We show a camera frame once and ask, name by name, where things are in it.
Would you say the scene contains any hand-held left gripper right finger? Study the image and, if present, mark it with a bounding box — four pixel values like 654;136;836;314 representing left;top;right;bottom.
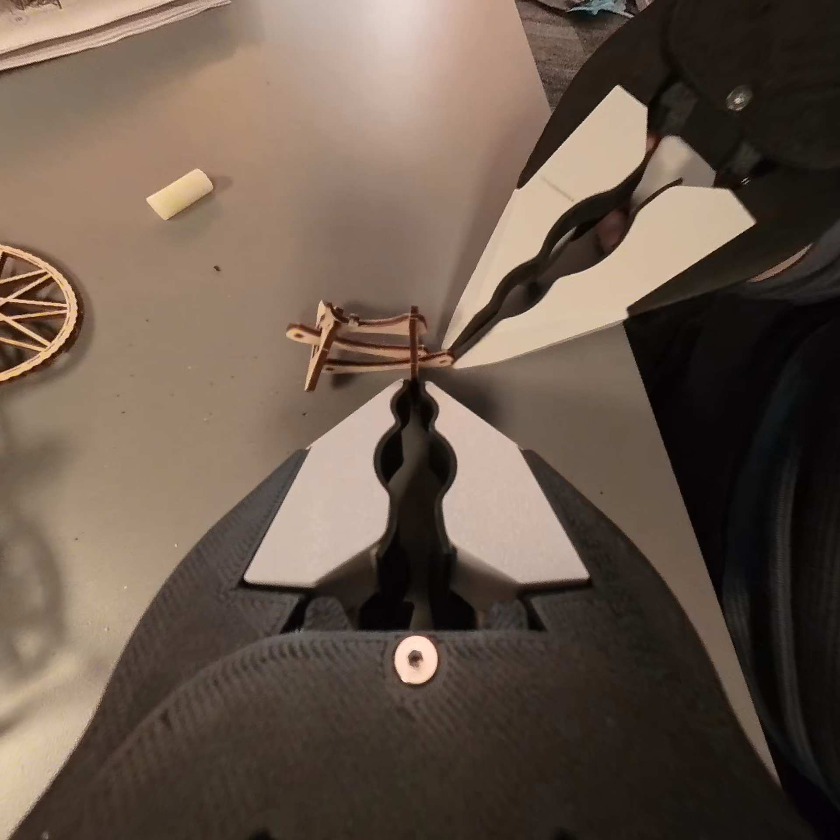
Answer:
420;379;592;614

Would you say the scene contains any wooden bicycle model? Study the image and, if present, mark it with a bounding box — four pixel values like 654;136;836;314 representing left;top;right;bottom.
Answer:
0;244;86;385

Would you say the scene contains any small wooden model assembly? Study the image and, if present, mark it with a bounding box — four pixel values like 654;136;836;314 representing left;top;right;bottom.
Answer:
285;298;455;395

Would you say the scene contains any pale wax stick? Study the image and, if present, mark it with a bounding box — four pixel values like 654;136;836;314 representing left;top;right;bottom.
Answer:
145;168;215;221

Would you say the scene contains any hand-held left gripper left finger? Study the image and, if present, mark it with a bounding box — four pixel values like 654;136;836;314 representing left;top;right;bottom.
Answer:
243;379;411;614

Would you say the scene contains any person's right hand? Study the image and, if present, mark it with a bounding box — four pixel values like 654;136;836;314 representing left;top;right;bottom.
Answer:
594;203;634;255

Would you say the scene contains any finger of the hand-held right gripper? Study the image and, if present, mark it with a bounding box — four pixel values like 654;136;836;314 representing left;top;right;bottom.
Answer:
451;177;758;371
441;84;656;354

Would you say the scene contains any white instruction booklet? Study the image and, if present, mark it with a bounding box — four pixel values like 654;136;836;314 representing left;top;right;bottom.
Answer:
0;0;232;73

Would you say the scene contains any person's right forearm grey sleeve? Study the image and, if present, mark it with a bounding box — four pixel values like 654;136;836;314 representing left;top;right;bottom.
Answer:
745;220;840;291

